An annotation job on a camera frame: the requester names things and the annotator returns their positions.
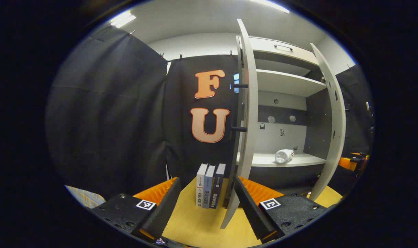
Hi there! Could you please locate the white cabinet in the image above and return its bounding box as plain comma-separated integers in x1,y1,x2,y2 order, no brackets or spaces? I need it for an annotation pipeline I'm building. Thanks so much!
237,36,337,195

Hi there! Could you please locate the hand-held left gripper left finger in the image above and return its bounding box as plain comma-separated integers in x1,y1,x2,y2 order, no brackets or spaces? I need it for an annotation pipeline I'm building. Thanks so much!
91,177,182,243

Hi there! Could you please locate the white cabinet door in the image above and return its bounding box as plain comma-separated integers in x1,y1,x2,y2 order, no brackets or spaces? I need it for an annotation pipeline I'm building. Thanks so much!
307,43,346,202
220,19,259,229

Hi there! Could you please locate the light blue book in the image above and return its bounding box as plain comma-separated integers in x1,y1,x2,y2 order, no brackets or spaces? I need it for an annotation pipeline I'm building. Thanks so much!
201,165,216,209

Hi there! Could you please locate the white plastic bottle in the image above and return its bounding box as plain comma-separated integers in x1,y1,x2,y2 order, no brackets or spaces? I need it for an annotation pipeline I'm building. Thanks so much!
274,149,295,164

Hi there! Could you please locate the light checkered cloth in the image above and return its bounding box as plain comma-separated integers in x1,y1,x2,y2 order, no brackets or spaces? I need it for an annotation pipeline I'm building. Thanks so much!
65,185,106,209

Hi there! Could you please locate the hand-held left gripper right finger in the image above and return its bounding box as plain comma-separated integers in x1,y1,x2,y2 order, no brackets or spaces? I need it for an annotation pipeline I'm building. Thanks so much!
234,176,328,243

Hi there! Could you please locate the black door handle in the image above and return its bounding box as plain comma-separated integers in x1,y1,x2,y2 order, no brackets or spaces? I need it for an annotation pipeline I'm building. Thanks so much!
230,84,249,133

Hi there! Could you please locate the navy book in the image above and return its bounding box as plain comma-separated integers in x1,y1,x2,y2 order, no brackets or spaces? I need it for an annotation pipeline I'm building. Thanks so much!
210,163,227,209

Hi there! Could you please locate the white cabinet shelf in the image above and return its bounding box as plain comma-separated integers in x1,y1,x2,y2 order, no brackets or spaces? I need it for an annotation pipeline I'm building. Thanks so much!
237,152,326,167
257,70,327,97

